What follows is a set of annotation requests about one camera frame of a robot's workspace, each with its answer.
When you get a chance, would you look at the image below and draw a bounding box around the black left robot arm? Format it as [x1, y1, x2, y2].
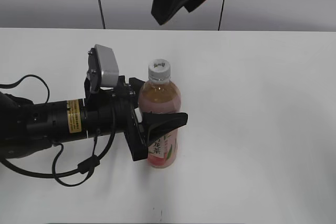
[1, 76, 188, 161]

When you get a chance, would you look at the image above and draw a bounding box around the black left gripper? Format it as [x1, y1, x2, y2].
[84, 76, 188, 161]

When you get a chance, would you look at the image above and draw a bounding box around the white bottle cap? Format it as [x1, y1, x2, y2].
[148, 59, 171, 81]

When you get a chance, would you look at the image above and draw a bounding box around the peach oolong tea bottle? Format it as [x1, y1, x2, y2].
[138, 76, 182, 169]

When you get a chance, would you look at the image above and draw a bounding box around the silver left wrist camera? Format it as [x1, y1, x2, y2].
[87, 44, 119, 93]

